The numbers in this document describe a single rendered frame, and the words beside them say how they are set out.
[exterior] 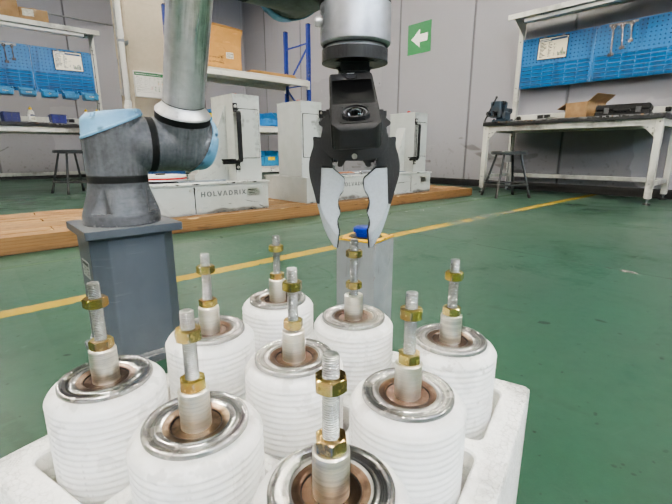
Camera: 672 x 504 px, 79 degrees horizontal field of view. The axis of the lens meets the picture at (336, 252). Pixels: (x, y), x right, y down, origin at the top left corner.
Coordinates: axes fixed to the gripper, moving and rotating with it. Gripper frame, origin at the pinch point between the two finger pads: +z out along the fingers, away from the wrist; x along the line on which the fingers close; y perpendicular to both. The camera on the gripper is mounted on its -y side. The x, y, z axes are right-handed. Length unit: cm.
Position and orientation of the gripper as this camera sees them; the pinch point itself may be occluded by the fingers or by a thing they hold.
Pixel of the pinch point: (353, 237)
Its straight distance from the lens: 47.0
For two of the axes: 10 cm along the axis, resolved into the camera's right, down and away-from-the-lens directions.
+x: -10.0, 0.0, 0.2
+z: 0.0, 9.7, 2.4
